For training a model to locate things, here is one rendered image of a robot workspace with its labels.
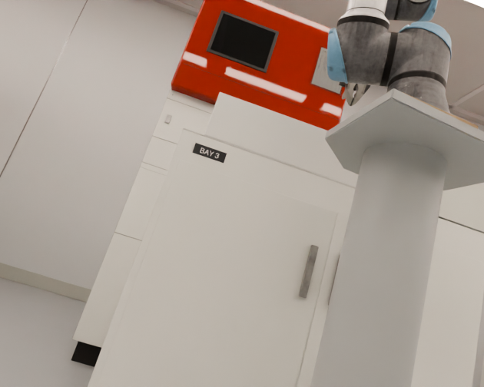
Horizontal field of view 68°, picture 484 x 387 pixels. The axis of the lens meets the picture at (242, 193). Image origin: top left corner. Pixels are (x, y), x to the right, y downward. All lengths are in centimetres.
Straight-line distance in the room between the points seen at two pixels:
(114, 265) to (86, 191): 169
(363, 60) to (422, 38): 12
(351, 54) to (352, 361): 62
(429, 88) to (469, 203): 54
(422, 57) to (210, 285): 71
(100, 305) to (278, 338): 85
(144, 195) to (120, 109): 187
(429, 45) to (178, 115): 113
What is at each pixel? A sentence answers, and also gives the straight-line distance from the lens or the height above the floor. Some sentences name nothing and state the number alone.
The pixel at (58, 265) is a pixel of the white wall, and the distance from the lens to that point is 320.
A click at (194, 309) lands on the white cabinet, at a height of 38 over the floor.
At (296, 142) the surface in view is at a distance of 105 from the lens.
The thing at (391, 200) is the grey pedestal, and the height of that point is 68.
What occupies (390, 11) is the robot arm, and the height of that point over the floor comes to 137.
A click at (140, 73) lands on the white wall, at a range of 353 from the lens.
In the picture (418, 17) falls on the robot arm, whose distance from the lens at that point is 132.
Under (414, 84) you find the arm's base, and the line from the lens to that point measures 83.
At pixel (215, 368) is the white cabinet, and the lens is 97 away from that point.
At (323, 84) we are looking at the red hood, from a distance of 186.
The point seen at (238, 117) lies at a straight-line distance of 104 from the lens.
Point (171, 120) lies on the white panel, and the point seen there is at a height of 107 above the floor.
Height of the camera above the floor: 46
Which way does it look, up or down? 14 degrees up
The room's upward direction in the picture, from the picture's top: 17 degrees clockwise
